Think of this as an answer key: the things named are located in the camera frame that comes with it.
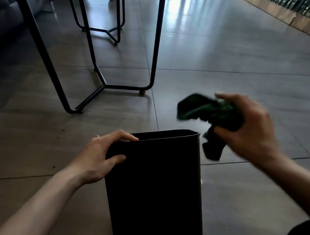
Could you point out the person's left hand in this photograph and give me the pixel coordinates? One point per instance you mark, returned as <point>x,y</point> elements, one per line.
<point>95,158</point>

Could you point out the person's right thumb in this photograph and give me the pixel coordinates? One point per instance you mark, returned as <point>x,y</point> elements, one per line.
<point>229,134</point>

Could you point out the round table with black legs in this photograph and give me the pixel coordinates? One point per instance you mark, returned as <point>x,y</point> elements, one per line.
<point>95,43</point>

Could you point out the person's right hand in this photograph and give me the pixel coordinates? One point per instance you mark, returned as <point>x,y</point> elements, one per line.
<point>252,132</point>

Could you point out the black metal table frame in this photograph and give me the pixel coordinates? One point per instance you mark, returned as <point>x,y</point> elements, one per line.
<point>102,15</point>

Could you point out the person's left thumb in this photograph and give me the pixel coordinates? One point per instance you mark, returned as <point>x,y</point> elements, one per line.
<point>115,160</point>

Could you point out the dark green cloth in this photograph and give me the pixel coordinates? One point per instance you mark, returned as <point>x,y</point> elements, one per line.
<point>211,118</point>

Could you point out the black plastic waste bin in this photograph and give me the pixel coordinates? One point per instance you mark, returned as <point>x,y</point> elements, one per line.
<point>156,195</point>

